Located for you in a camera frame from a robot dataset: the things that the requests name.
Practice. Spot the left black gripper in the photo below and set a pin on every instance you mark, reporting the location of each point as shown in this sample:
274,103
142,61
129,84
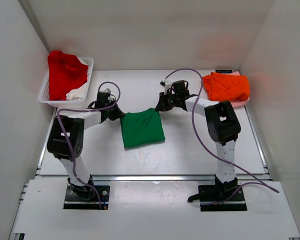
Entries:
115,112

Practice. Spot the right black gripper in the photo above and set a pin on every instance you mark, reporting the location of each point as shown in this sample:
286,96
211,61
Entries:
164,102

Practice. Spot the green t shirt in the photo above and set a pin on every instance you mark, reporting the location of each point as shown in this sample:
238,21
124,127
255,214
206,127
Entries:
141,128

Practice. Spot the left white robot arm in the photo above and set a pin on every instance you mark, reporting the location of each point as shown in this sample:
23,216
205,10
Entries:
66,139

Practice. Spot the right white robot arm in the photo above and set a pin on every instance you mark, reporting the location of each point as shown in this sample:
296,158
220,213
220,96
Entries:
223,128

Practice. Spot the white t shirt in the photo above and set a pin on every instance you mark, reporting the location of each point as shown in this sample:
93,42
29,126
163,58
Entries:
79,94

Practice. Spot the orange folded t shirt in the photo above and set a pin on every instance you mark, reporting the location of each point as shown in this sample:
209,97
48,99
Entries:
226,87

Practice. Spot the pink folded t shirt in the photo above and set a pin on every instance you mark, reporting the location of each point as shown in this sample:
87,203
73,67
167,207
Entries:
238,104

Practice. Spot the red t shirt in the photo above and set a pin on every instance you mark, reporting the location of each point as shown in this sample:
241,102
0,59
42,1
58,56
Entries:
66,73

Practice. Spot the white plastic basket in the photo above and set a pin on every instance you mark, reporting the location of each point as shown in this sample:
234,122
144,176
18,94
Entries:
44,95

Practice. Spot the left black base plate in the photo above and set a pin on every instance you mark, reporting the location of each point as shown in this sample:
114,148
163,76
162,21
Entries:
85,198

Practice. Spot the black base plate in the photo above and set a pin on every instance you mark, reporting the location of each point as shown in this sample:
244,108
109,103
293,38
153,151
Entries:
213,202
85,198

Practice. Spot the aluminium rail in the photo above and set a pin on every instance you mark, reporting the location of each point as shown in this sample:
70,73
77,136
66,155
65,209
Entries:
242,177

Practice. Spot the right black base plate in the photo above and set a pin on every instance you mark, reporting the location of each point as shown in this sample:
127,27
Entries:
213,202

